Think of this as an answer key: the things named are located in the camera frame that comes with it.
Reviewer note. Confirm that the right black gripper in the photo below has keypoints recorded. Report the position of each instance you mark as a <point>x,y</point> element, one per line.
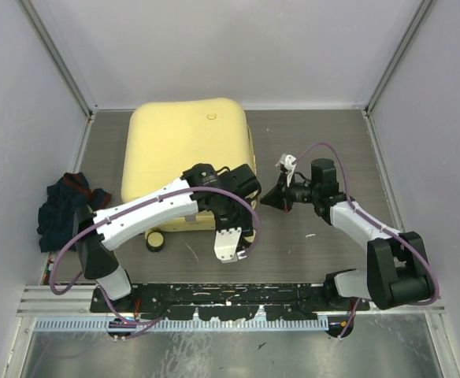
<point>281,196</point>

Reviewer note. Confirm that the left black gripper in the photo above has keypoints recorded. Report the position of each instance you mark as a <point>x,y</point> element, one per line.
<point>244,221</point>

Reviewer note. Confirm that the yellow suitcase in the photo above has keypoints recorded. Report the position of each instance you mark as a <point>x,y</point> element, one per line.
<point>166,139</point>

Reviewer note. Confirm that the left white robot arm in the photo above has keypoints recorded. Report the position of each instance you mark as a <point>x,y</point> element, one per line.
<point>227,195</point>

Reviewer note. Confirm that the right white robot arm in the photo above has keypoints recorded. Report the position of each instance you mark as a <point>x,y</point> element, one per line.
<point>397,271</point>

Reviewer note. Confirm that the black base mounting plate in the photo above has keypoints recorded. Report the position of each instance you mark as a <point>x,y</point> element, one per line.
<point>229,302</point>

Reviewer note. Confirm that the dark navy crumpled garment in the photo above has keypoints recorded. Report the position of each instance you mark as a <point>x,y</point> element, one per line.
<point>64,198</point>

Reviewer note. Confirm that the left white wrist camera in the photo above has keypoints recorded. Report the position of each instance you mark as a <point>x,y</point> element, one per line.
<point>226,245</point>

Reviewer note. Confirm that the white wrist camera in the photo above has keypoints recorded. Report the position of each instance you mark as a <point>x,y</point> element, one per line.
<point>226,245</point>
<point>287,163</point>

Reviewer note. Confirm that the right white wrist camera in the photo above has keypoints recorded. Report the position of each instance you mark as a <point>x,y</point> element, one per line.
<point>287,163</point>

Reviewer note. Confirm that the aluminium frame rail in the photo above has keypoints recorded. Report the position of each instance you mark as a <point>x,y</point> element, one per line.
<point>84,309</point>

